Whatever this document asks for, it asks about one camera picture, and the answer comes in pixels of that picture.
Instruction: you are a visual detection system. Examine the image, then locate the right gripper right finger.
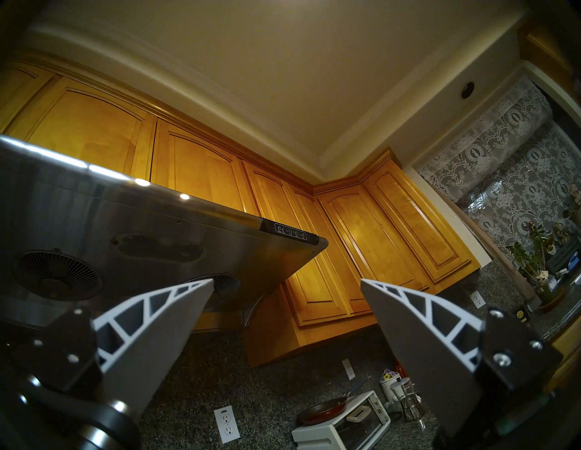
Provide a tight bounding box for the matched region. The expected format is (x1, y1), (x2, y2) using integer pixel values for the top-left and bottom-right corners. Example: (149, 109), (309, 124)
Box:
(361, 279), (563, 438)

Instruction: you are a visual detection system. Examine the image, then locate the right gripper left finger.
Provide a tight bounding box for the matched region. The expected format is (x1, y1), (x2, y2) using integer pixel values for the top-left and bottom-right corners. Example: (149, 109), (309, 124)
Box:
(16, 278), (215, 418)

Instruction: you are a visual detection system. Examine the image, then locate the white printed canister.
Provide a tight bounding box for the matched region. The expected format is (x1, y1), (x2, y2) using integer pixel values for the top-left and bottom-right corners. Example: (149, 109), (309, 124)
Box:
(379, 370), (402, 402)

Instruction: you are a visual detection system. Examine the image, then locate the small steel pitcher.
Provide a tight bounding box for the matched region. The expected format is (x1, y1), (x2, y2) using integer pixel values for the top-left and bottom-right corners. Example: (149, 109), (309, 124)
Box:
(399, 392), (427, 422)

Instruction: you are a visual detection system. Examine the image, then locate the stainless range hood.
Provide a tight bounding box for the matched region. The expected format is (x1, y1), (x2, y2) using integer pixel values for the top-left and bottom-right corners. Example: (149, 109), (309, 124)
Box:
(0, 135), (329, 334)

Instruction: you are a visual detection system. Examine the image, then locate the red frying pan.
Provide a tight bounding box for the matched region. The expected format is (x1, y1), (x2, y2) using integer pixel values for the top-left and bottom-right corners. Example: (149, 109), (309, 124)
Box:
(296, 379), (369, 426)

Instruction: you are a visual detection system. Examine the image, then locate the white toaster oven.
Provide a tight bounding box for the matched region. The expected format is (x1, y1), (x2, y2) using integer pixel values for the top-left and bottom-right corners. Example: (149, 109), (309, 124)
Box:
(291, 390), (391, 450)

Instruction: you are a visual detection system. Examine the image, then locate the potted green plant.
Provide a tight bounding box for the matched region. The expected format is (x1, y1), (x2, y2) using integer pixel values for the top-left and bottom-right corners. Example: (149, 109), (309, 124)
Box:
(506, 222), (566, 313)

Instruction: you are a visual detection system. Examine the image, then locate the white lace curtain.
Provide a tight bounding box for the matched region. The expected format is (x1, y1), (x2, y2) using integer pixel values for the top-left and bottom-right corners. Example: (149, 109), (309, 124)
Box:
(418, 77), (581, 273)

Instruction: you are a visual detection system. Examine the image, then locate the wooden wall cabinet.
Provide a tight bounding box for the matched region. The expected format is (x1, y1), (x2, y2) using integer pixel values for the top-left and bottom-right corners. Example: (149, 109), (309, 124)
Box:
(313, 150), (482, 295)
(0, 57), (378, 368)

